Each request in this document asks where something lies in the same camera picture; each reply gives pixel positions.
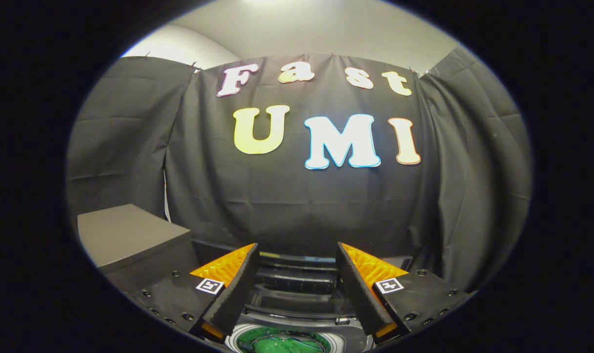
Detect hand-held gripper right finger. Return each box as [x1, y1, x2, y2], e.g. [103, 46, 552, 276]
[336, 242, 474, 344]

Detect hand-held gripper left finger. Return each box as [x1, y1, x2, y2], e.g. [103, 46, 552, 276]
[130, 244, 260, 343]

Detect green polo shirt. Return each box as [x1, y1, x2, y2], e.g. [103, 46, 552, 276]
[236, 328, 327, 353]

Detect black backdrop cloth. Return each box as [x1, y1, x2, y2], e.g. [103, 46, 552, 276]
[66, 47, 533, 292]

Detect grey cabinet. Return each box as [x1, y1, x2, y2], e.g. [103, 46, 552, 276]
[76, 203, 200, 295]

